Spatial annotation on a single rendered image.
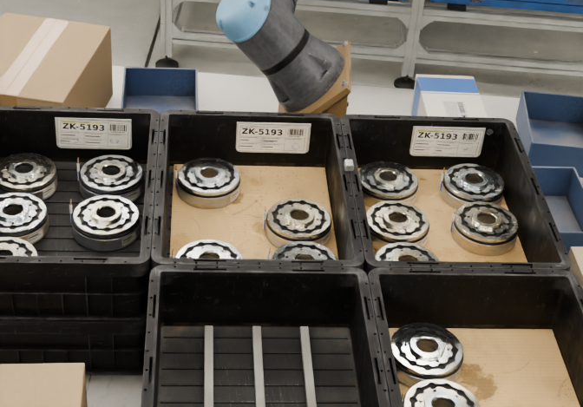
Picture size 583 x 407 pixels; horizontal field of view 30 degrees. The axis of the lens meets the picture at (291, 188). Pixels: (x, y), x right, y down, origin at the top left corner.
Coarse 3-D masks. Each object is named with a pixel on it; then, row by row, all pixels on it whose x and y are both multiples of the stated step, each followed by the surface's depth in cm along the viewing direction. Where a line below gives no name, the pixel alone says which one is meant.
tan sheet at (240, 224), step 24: (240, 168) 186; (264, 168) 187; (288, 168) 187; (312, 168) 188; (240, 192) 181; (264, 192) 181; (288, 192) 182; (312, 192) 182; (192, 216) 175; (216, 216) 175; (240, 216) 176; (192, 240) 170; (240, 240) 171; (264, 240) 171
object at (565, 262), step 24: (360, 120) 183; (384, 120) 184; (408, 120) 184; (432, 120) 184; (456, 120) 185; (480, 120) 186; (504, 120) 186; (528, 168) 175; (360, 192) 166; (360, 216) 161; (552, 216) 165; (552, 240) 160; (384, 264) 153; (408, 264) 153; (432, 264) 154; (456, 264) 154; (480, 264) 154; (504, 264) 155; (528, 264) 155; (552, 264) 155
